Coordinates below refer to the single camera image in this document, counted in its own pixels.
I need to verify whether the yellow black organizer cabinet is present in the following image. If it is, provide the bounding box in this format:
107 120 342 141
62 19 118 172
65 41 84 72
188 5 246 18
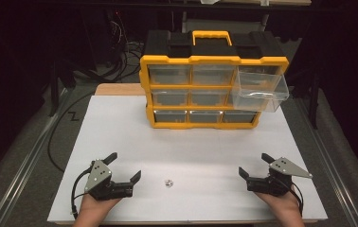
138 29 290 131

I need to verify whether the tangle of background cables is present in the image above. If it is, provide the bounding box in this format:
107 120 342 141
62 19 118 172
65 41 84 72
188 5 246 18
72 10 145 83

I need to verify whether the set of small closed bins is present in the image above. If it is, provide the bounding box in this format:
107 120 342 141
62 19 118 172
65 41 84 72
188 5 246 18
148 64 259 124

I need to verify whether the metal floor rail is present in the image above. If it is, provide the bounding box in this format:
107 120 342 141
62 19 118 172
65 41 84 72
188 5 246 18
0 88 71 227
294 94 358 227

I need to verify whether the person's right hand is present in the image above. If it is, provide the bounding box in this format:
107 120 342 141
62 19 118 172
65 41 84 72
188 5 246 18
254 188 304 219

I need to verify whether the large clear plastic drawer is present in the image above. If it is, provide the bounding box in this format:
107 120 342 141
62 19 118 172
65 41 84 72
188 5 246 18
231 66 290 114

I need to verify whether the black metal stand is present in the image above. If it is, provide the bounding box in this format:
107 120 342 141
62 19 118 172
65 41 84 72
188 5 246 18
306 72 322 131
48 60 77 117

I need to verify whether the long black floor cable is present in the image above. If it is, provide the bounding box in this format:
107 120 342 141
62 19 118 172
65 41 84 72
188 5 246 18
46 91 97 173

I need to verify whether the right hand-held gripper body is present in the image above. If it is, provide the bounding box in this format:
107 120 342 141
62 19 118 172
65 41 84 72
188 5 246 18
245 156 313 198

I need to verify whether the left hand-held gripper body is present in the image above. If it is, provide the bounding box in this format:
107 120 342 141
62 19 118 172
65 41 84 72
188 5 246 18
83 159 134 201

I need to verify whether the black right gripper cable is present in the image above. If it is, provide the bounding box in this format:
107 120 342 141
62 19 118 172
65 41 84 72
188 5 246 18
289 181 305 218

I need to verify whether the wooden board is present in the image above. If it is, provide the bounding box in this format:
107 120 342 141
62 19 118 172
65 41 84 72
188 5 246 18
94 82 147 96

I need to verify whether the person's left hand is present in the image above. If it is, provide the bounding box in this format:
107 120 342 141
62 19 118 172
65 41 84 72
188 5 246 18
76 193 121 219

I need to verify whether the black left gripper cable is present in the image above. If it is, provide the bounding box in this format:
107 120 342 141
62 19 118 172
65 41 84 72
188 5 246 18
70 166 93 218

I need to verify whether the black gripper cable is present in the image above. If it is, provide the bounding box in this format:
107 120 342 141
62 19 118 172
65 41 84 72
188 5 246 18
289 181 305 218
70 166 93 218

